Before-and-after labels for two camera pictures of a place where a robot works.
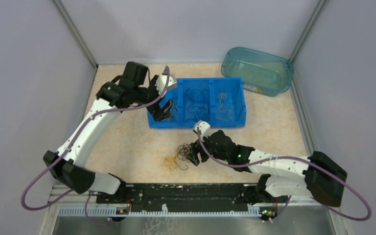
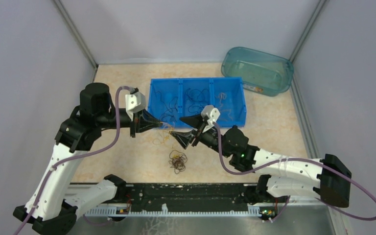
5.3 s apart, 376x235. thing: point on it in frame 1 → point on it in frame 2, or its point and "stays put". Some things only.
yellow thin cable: (169, 163) → (165, 129)
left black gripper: (158, 112) → (143, 121)
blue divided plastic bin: (219, 101) stays put
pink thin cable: (223, 114) stays put
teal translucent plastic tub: (269, 75) stays put
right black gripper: (195, 147) → (196, 122)
